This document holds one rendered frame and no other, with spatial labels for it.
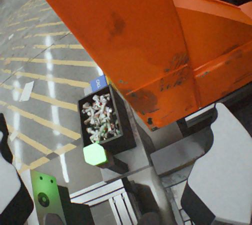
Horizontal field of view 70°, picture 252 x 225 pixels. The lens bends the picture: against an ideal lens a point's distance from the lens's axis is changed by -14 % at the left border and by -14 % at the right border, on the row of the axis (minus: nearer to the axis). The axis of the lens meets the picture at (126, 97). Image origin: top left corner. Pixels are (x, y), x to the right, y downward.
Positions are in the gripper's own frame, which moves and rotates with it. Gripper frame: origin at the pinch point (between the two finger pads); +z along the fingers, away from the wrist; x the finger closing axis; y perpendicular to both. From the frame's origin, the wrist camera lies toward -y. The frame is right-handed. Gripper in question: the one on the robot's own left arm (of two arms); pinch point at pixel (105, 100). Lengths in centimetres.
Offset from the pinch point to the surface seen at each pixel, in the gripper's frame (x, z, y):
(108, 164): -2.5, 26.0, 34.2
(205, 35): 18.9, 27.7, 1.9
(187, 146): 32, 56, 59
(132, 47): 3.6, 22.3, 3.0
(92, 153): -6.0, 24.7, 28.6
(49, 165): -49, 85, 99
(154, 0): 6.6, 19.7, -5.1
